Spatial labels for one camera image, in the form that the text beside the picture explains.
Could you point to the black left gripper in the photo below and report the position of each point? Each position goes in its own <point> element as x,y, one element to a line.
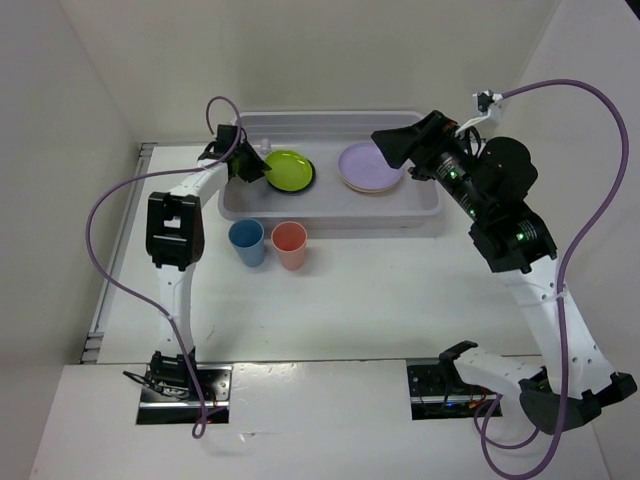
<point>257,164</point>

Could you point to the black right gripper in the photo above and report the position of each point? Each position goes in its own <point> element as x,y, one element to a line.
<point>421,142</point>

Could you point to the green plate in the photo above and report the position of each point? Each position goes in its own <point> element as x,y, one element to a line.
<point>282,155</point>

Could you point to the purple plate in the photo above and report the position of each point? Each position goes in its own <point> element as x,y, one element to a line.
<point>364,165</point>

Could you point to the yellow plate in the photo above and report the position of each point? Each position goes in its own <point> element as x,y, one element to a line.
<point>368,191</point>

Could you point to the black plate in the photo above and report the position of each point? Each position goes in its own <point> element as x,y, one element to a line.
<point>291,176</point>

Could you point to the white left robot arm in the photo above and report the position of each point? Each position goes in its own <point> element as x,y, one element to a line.
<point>175,241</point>

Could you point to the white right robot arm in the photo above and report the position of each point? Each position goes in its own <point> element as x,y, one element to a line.
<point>575,382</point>

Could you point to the lavender plastic bin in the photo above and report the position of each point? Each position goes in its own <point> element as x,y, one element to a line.
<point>329,208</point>

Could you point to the blue cup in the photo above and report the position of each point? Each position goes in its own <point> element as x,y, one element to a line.
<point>247,238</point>

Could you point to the pink cup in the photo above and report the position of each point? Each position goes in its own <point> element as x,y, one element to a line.
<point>289,239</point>

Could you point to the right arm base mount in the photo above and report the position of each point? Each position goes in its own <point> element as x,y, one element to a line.
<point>431,398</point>

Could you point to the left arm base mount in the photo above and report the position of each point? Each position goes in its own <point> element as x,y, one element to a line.
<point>161,404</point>

